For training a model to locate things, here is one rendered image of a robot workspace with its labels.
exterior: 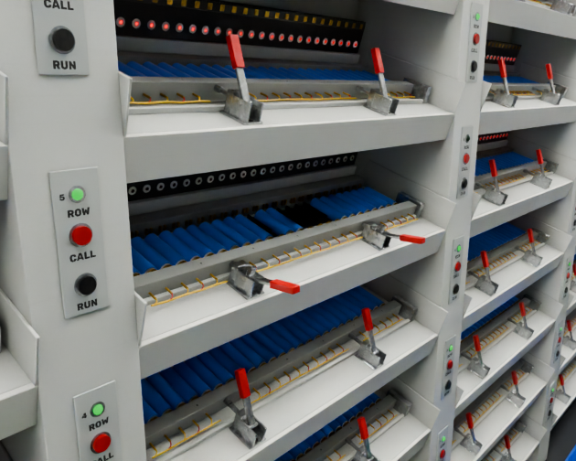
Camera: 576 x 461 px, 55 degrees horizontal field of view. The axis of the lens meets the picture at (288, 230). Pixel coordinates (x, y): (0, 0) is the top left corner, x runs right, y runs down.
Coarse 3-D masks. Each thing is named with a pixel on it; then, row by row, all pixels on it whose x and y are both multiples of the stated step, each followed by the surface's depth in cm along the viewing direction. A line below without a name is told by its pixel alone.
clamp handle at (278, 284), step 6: (252, 270) 63; (252, 276) 63; (258, 276) 63; (258, 282) 62; (264, 282) 61; (270, 282) 61; (276, 282) 60; (282, 282) 60; (288, 282) 60; (276, 288) 60; (282, 288) 60; (288, 288) 59; (294, 288) 59
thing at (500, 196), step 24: (480, 144) 140; (504, 144) 150; (528, 144) 150; (480, 168) 127; (504, 168) 133; (528, 168) 138; (552, 168) 146; (480, 192) 118; (504, 192) 122; (528, 192) 126; (552, 192) 134; (480, 216) 105; (504, 216) 115
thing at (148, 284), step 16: (384, 208) 91; (400, 208) 92; (336, 224) 81; (352, 224) 82; (384, 224) 88; (400, 224) 90; (272, 240) 72; (288, 240) 73; (304, 240) 75; (320, 240) 78; (336, 240) 79; (352, 240) 81; (208, 256) 64; (224, 256) 65; (240, 256) 66; (256, 256) 68; (272, 256) 71; (160, 272) 59; (176, 272) 60; (192, 272) 61; (208, 272) 63; (224, 272) 65; (144, 288) 57; (160, 288) 59; (160, 304) 57
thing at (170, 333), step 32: (192, 192) 75; (224, 192) 79; (384, 192) 102; (416, 192) 97; (416, 224) 94; (448, 224) 94; (320, 256) 76; (352, 256) 78; (384, 256) 82; (416, 256) 91; (224, 288) 64; (320, 288) 72; (160, 320) 56; (192, 320) 57; (224, 320) 60; (256, 320) 65; (160, 352) 55; (192, 352) 58
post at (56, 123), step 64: (0, 0) 38; (0, 64) 39; (64, 128) 43; (0, 256) 46; (128, 256) 49; (64, 320) 46; (128, 320) 51; (64, 384) 47; (128, 384) 52; (64, 448) 48; (128, 448) 53
